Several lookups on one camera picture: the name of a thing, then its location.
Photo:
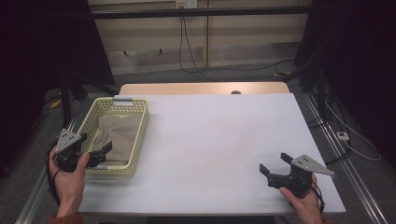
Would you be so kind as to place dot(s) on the aluminium floor rail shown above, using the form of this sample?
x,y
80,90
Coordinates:
x,y
351,174
34,199

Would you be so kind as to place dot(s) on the black curtain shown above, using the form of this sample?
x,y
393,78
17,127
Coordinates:
x,y
37,62
361,62

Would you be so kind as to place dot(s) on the beige cloth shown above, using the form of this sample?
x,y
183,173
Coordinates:
x,y
120,137

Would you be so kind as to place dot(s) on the black horizontal bar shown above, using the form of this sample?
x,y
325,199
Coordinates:
x,y
202,12

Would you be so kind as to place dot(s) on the white table mat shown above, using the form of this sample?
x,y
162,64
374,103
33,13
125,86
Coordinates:
x,y
218,149

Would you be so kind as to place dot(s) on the white power strip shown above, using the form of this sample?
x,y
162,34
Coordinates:
x,y
342,136

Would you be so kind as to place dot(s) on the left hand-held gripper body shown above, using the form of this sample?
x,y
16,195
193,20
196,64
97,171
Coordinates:
x,y
70,152

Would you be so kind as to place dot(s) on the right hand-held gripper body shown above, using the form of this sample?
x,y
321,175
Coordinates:
x,y
297,177

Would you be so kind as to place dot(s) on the wooden table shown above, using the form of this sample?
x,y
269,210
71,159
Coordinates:
x,y
186,88

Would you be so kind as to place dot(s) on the person's left hand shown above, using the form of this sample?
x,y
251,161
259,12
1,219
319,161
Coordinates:
x,y
70,189

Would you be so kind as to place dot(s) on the white wall socket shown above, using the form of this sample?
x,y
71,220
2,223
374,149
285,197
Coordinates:
x,y
186,3

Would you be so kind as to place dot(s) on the pale yellow plastic basket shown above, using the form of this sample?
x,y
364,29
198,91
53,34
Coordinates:
x,y
141,130

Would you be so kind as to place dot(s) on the black metal stand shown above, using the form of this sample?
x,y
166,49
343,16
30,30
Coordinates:
x,y
65,102

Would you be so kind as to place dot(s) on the person's right hand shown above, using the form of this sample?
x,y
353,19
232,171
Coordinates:
x,y
305,207

